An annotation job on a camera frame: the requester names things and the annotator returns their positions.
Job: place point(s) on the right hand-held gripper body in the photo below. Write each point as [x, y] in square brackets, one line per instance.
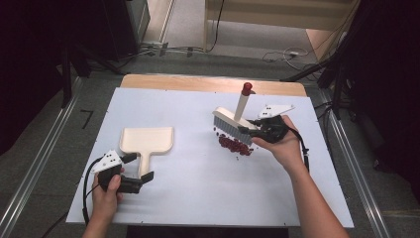
[272, 129]

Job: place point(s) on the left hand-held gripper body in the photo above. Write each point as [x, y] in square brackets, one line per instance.
[109, 162]

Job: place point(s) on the light wooden furniture frame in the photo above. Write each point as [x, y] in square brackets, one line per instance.
[280, 20]

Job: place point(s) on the white brush with red cap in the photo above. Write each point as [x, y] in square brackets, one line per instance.
[228, 120]

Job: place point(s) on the person's right hand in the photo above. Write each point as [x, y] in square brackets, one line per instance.
[287, 148]

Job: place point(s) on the cream plastic dustpan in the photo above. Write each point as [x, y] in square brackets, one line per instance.
[145, 140]

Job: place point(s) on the black cabinet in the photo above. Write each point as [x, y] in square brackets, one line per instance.
[122, 26]

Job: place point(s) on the heap of red kidney beans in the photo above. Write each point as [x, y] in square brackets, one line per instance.
[232, 143]

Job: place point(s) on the person's left hand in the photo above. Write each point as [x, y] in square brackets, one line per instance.
[104, 203]

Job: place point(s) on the white table sheet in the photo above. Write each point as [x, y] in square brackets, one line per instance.
[198, 198]

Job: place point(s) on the aluminium floor rail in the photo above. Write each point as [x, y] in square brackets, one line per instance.
[350, 158]
[36, 158]

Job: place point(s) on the dark curtain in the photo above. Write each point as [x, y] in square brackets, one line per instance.
[26, 66]
[389, 82]

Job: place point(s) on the black metal stand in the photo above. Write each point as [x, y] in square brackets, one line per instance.
[336, 95]
[66, 82]

